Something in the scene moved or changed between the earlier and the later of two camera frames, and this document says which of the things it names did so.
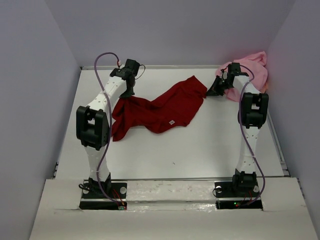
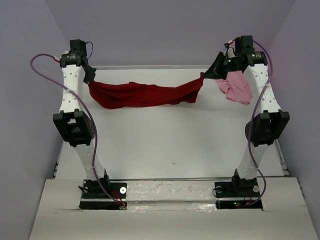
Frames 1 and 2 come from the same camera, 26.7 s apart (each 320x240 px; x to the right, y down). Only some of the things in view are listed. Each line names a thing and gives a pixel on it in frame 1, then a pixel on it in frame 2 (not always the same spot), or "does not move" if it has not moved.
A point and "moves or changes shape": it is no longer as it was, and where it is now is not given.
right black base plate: [227, 197] does not move
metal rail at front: [166, 179] does not move
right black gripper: [214, 91] -> [216, 71]
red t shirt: [178, 107] moves or changes shape
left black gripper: [130, 93] -> [90, 78]
